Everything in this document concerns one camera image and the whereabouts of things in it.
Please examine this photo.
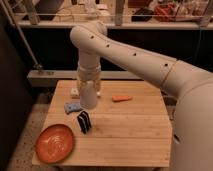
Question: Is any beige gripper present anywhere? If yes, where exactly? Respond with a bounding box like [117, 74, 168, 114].
[77, 66, 101, 92]

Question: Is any white ceramic cup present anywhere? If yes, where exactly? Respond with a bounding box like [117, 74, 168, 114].
[80, 83, 98, 109]

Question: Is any wooden table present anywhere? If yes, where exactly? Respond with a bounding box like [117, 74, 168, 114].
[44, 80, 172, 167]

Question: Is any orange carrot toy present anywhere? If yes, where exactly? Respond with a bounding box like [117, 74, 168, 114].
[112, 95, 133, 102]

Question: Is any orange plate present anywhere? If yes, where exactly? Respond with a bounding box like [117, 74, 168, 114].
[35, 124, 75, 164]

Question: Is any grey ledge beam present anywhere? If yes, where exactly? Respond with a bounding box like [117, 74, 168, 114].
[27, 70, 139, 87]

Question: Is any metal tripod pole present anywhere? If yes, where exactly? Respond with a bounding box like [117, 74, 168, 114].
[1, 0, 43, 74]

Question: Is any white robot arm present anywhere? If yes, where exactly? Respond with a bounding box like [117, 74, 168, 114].
[70, 21, 213, 171]

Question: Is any blue cloth toy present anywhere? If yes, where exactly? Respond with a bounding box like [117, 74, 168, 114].
[64, 102, 82, 114]

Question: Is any white bottle lying down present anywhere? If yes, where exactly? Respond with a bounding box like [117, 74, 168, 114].
[70, 88, 101, 99]

